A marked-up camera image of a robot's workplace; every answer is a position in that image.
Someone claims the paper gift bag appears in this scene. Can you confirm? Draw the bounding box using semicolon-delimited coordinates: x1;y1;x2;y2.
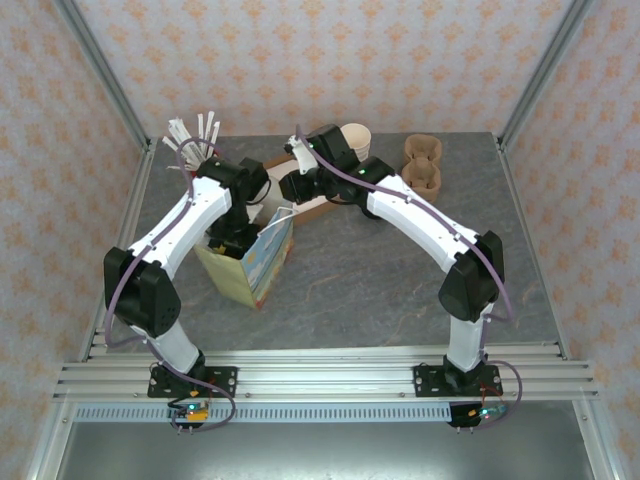
192;187;297;311

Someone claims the brown cardboard napkin box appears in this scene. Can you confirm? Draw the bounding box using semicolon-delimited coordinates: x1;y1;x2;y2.
262;154;346;226

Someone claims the red straw holder cup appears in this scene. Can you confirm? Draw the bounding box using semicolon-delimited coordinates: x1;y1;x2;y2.
189;145;224;184

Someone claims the black cup lid stack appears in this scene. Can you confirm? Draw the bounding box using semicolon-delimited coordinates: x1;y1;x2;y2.
358;199;389;222

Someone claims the brown pulp cup carrier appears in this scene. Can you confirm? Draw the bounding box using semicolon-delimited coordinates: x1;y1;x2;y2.
401;133;444;201

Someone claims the small circuit board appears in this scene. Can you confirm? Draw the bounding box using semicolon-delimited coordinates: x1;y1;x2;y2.
167;399;211;432
449;399;509;431

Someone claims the grey metal panel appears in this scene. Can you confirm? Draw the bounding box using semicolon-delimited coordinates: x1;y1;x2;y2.
54;422;599;480

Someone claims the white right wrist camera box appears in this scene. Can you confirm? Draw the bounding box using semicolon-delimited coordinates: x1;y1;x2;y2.
283;135;320;177

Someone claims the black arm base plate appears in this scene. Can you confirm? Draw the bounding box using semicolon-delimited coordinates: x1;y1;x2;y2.
413;363;501;399
147;366;239;399

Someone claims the aluminium mounting rail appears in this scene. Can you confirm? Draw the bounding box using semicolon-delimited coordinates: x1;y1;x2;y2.
52;348;600;403

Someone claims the aluminium upright post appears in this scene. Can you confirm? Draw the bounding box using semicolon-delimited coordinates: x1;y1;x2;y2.
52;0;154;154
497;0;596;151

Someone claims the grey slotted cable duct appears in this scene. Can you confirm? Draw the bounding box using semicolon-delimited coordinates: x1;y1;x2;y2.
73;403;454;424

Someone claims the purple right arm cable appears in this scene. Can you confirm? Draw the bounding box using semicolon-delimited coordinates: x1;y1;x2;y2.
295;124;525;432

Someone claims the aluminium frame leg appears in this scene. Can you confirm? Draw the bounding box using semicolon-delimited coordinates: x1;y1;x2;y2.
572;399;619;480
27;399;76;480

